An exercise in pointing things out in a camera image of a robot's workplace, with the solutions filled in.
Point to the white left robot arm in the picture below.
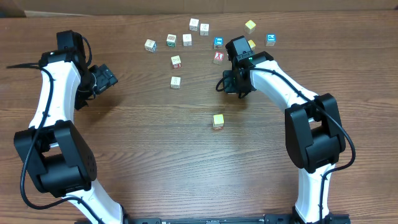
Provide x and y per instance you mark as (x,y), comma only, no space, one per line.
(58,165)

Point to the wooden block red top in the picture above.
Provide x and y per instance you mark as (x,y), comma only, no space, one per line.
(218,57)

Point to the wooden block yellow letter S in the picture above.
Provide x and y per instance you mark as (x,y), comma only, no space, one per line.
(218,120)

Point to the wooden block blue letter P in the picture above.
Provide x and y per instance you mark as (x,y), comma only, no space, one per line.
(270,40)

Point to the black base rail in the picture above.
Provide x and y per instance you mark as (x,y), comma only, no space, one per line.
(211,221)

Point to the wooden block blue side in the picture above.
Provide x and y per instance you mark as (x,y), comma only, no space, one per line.
(187,40)

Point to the wooden block car picture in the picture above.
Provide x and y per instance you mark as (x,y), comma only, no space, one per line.
(150,45)

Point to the wooden block green letter B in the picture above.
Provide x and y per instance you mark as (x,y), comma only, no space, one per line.
(171,40)

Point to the plain wooden block far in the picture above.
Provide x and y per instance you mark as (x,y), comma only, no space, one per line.
(194,24)

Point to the wooden block red number 13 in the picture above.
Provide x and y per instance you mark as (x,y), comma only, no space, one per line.
(176,61)

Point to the wooden block red letter U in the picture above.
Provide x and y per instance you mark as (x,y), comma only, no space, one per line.
(175,82)

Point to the wooden block umbrella picture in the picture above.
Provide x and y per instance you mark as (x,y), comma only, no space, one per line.
(204,29)

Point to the wooden block blue top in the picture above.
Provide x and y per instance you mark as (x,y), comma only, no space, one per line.
(218,43)

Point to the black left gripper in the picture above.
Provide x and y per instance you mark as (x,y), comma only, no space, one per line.
(104,78)

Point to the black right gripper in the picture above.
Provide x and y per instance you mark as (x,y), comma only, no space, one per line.
(230,86)

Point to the cardboard backdrop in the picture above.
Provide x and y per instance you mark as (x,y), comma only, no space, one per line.
(20,8)

